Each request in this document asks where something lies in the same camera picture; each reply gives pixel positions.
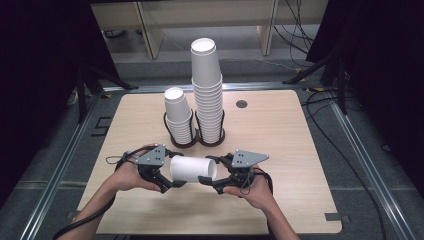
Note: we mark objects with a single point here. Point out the black curtain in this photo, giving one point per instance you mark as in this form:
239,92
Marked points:
40,83
386,83

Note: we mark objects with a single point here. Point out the person's right hand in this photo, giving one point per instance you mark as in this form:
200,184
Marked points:
258,193

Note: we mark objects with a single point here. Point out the dark round table grommet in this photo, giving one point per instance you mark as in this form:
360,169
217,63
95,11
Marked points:
241,104

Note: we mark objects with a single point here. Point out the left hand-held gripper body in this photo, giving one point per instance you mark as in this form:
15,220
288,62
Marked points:
151,158

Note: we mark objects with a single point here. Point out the black metal stand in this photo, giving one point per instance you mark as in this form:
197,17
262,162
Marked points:
81,96
341,93

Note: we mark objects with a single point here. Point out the metal floor rail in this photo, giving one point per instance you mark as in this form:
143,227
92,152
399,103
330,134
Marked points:
366,166
253,86
56,173

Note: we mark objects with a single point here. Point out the beige desk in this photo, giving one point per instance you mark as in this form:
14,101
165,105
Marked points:
206,13

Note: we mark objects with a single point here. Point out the single white paper cup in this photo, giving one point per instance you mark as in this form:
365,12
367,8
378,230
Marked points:
191,169

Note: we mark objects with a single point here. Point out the short stack of paper cups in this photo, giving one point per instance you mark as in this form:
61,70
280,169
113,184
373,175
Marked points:
178,110

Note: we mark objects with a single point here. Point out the person's left hand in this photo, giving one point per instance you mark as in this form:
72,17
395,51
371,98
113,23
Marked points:
128,176

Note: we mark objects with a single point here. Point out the tall stack of paper cups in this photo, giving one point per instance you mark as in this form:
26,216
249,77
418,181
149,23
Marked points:
208,110

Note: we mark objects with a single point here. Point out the grey tape strip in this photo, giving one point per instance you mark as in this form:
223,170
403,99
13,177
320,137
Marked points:
336,217

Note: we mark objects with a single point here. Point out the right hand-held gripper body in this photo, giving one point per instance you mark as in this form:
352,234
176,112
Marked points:
246,158

